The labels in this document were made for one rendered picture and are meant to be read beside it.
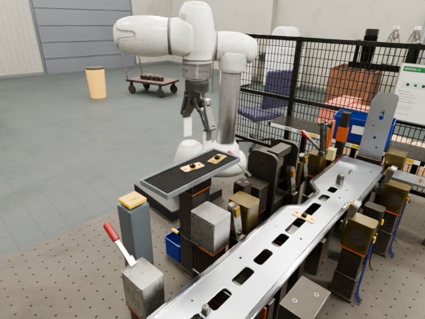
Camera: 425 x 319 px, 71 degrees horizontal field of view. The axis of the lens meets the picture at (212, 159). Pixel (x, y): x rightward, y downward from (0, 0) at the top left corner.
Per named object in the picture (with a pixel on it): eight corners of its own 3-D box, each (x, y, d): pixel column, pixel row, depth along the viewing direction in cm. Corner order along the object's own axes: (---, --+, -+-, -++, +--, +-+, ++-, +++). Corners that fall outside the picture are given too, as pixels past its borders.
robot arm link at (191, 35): (214, 57, 95) (172, 56, 95) (215, 2, 89) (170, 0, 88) (214, 61, 86) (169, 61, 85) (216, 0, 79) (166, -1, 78)
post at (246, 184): (238, 269, 125) (244, 186, 108) (228, 263, 128) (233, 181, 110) (245, 262, 128) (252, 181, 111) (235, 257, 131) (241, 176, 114)
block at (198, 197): (193, 278, 120) (192, 180, 101) (179, 268, 125) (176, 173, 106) (209, 264, 127) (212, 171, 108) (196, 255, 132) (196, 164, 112)
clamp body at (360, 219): (358, 309, 109) (383, 233, 94) (326, 291, 116) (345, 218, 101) (363, 298, 113) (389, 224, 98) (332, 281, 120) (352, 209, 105)
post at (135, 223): (141, 319, 103) (129, 214, 84) (129, 306, 108) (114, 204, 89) (159, 305, 108) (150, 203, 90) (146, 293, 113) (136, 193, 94)
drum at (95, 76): (110, 97, 662) (107, 67, 635) (93, 100, 638) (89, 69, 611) (103, 93, 688) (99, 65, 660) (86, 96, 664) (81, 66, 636)
